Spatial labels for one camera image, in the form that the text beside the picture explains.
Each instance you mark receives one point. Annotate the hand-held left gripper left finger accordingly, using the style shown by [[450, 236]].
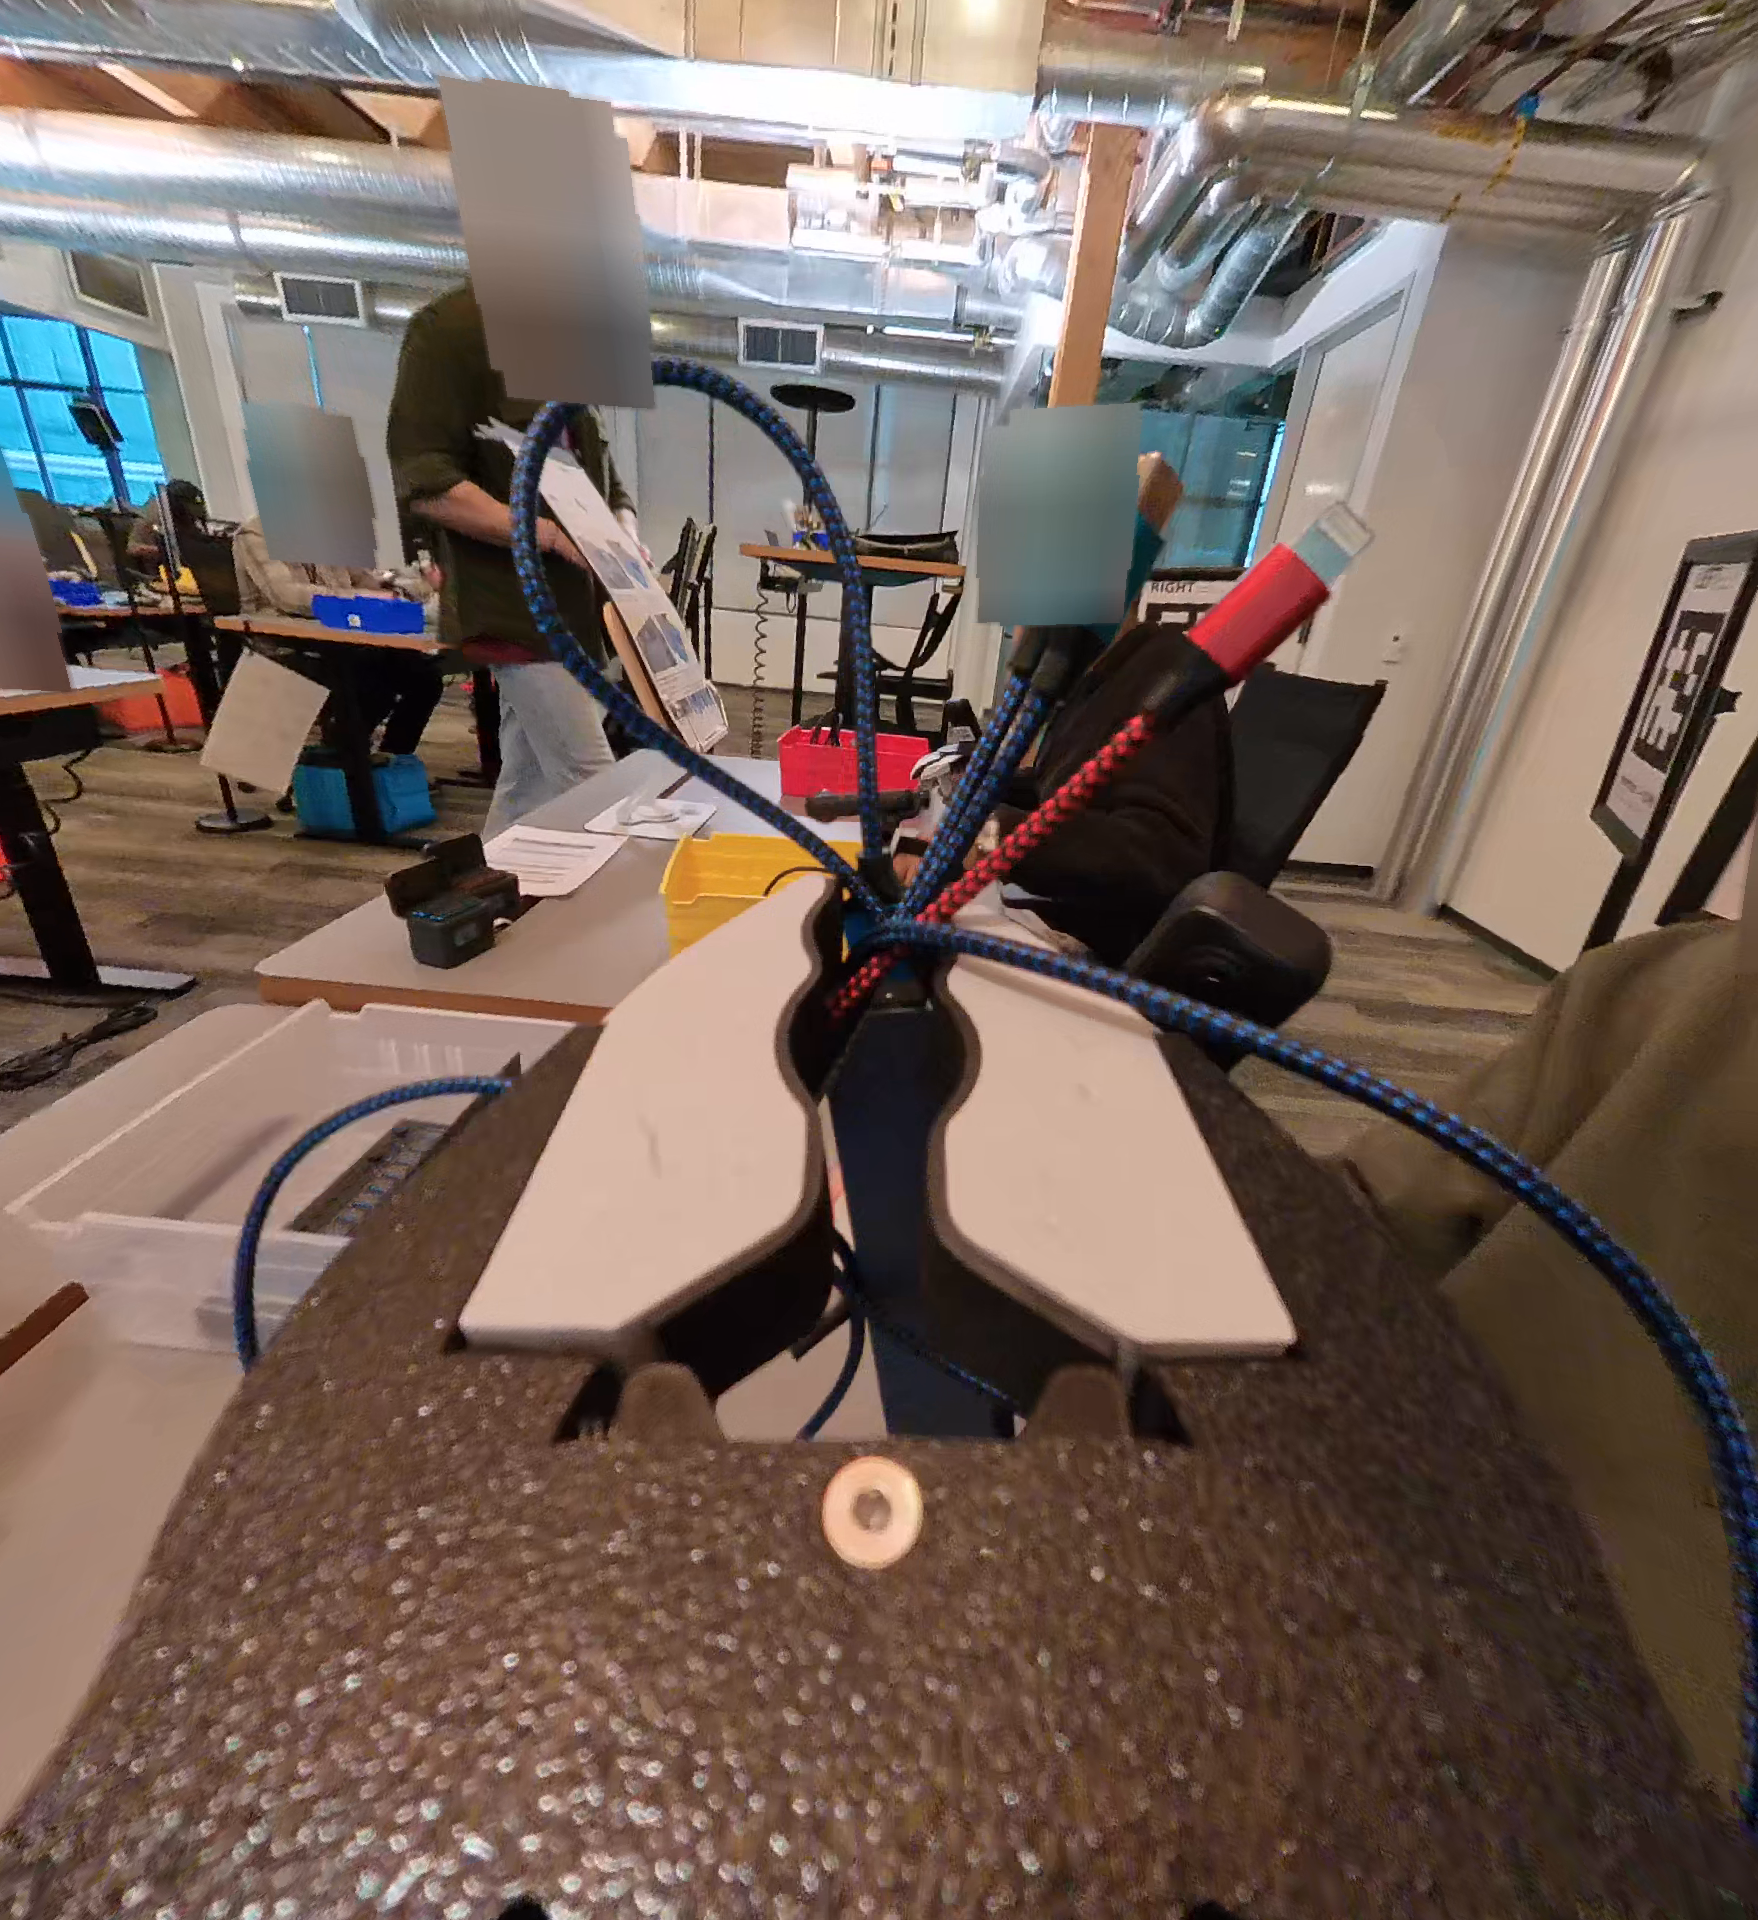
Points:
[[655, 1140]]

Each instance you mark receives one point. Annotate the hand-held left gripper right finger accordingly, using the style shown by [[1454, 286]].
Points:
[[1104, 1184]]

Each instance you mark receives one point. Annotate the wooden standing desk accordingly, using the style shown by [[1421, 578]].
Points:
[[24, 841]]

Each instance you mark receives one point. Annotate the black chair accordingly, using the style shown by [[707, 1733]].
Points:
[[1307, 764]]

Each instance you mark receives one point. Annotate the grey table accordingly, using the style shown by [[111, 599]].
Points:
[[549, 944]]

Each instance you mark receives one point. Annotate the yellow plastic bin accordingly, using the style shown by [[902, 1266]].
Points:
[[729, 878]]

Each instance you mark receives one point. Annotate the black device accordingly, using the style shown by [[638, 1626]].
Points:
[[369, 1184]]

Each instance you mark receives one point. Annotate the black battery case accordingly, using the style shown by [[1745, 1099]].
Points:
[[445, 931]]

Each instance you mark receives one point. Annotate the white paper sheet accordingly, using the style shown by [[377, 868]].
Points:
[[557, 859]]

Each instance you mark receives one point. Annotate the white pad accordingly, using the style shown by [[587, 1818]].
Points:
[[655, 819]]

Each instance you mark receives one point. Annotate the red plastic bin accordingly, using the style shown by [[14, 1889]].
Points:
[[848, 764]]

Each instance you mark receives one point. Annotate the blue bag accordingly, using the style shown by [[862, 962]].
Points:
[[369, 794]]

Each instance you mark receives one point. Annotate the clear plastic bin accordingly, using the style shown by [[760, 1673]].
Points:
[[175, 1140]]

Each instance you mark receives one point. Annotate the printed poster board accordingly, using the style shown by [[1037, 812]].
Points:
[[655, 644]]

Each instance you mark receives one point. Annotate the framed tag poster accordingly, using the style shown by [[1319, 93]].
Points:
[[1688, 691]]

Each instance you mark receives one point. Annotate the hanging paper sheet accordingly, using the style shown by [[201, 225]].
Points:
[[265, 720]]

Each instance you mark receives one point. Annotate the blue plastic bin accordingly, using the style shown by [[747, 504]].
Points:
[[369, 614]]

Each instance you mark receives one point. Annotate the person's olive jacket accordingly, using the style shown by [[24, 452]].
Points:
[[1644, 1501]]

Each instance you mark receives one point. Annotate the black round stand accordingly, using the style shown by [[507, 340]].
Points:
[[812, 396]]

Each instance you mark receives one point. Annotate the window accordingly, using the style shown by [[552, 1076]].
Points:
[[8, 404]]

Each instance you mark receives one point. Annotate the wooden post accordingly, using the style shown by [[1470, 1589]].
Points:
[[1096, 254]]

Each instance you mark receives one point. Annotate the silver ventilation duct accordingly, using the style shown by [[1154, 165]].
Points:
[[219, 180]]

